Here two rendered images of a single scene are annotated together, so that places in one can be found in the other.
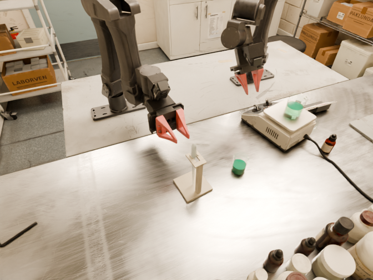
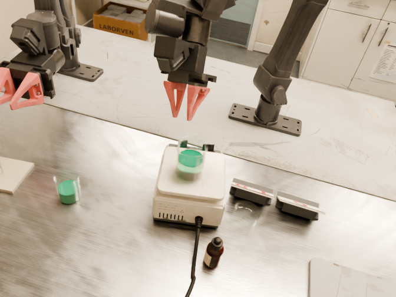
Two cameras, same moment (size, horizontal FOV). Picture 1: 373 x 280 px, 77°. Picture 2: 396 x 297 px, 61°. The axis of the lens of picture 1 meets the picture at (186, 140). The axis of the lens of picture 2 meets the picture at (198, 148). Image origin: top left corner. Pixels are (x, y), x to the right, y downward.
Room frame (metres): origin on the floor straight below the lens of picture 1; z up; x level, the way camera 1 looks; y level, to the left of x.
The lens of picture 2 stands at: (0.21, -0.56, 1.43)
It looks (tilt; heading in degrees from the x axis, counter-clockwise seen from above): 41 degrees down; 32
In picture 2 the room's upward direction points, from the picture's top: 10 degrees clockwise
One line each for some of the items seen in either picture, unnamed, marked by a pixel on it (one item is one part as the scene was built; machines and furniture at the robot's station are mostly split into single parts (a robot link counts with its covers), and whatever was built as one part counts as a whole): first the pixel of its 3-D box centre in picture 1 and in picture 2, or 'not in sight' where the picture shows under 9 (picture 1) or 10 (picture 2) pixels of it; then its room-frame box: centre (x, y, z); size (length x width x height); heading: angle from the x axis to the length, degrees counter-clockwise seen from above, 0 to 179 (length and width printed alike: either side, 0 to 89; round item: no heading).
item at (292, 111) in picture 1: (295, 107); (189, 160); (0.57, -0.32, 1.02); 0.06 x 0.05 x 0.08; 169
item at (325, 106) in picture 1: (319, 104); (300, 202); (0.73, -0.50, 0.92); 0.09 x 0.06 x 0.04; 112
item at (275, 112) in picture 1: (289, 114); (192, 171); (0.58, -0.32, 0.98); 0.12 x 0.12 x 0.01; 34
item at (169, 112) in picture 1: (175, 128); (17, 92); (0.46, 0.03, 1.04); 0.09 x 0.07 x 0.07; 30
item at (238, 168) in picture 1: (239, 163); (68, 186); (0.43, -0.15, 0.93); 0.04 x 0.04 x 0.06
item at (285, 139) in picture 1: (278, 120); (191, 178); (0.61, -0.31, 0.94); 0.22 x 0.13 x 0.08; 34
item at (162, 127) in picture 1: (172, 128); (13, 91); (0.46, 0.04, 1.04); 0.09 x 0.07 x 0.07; 30
